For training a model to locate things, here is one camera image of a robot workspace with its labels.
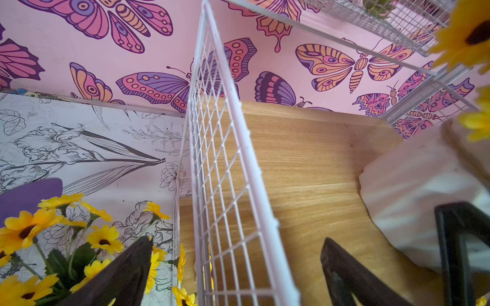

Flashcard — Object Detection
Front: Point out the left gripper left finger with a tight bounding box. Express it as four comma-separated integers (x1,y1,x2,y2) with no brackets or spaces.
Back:
58,237,153,306

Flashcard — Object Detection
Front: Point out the white wire wooden shelf rack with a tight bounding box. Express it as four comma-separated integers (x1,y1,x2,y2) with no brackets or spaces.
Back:
171,0,490,306

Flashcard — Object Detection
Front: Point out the green striped leafy plant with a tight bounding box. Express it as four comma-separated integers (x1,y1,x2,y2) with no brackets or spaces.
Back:
362,0,398,19

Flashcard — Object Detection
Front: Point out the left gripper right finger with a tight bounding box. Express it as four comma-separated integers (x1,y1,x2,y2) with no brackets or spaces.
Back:
320,238,410,305

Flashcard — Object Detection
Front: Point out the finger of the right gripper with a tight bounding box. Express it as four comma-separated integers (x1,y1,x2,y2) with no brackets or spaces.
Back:
435,202,489,305

